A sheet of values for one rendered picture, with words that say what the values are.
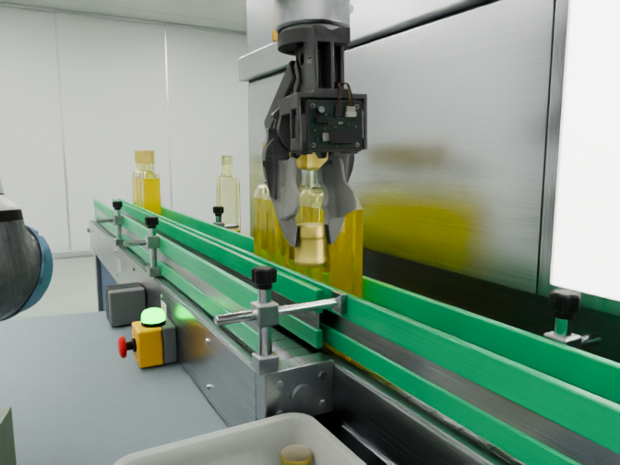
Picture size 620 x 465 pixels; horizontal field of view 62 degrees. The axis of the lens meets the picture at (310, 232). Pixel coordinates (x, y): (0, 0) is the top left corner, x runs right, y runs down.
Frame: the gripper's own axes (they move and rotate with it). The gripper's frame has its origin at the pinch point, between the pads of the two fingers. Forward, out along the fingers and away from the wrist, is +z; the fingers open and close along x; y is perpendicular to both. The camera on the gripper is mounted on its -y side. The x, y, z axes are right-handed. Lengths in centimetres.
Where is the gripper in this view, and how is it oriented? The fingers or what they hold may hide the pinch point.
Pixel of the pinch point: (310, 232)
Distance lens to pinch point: 56.4
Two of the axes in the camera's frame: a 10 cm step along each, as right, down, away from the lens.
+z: 0.2, 9.9, 1.3
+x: 9.4, -0.6, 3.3
